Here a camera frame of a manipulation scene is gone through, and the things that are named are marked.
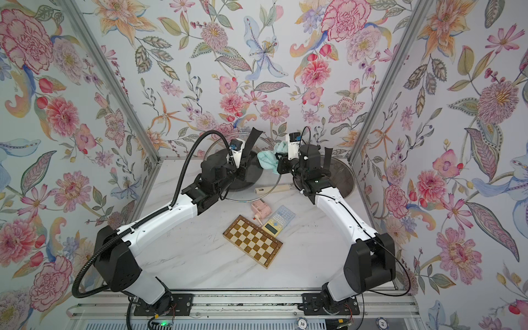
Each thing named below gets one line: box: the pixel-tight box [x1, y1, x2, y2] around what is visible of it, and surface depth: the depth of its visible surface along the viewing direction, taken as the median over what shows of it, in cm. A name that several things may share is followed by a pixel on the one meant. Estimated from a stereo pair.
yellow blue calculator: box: [261, 204, 297, 238], surface depth 97 cm
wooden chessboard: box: [222, 214, 284, 270], surface depth 89 cm
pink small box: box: [251, 198, 273, 220], surface depth 97 cm
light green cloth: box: [256, 140, 289, 175], surface depth 78 cm
